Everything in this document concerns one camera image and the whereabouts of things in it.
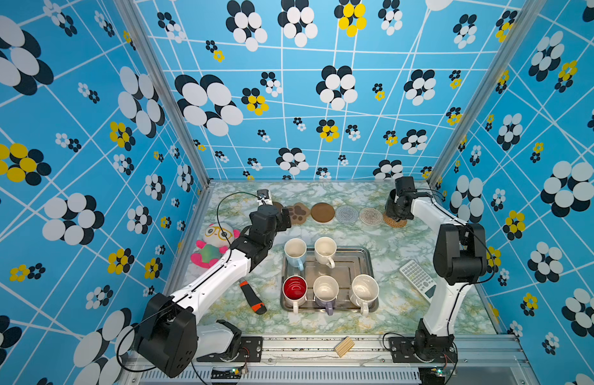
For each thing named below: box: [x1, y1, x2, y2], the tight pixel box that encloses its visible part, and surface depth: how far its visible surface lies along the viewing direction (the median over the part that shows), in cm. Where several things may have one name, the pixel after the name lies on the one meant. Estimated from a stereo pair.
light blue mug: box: [284, 237, 308, 272], surface depth 88 cm
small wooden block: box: [334, 336, 355, 358], surface depth 75 cm
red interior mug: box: [282, 275, 309, 314], surface depth 80 cm
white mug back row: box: [313, 235, 338, 269], surface depth 89 cm
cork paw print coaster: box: [287, 202, 311, 225], surface depth 110 cm
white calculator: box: [398, 259, 438, 304], surface depth 90 cm
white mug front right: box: [349, 273, 380, 316], surface depth 82 cm
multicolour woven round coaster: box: [359, 207, 383, 227], surface depth 107 cm
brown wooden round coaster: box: [310, 202, 336, 223], surface depth 111 cm
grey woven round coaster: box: [335, 204, 359, 226], surface depth 110 cm
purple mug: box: [313, 275, 340, 317], surface depth 81 cm
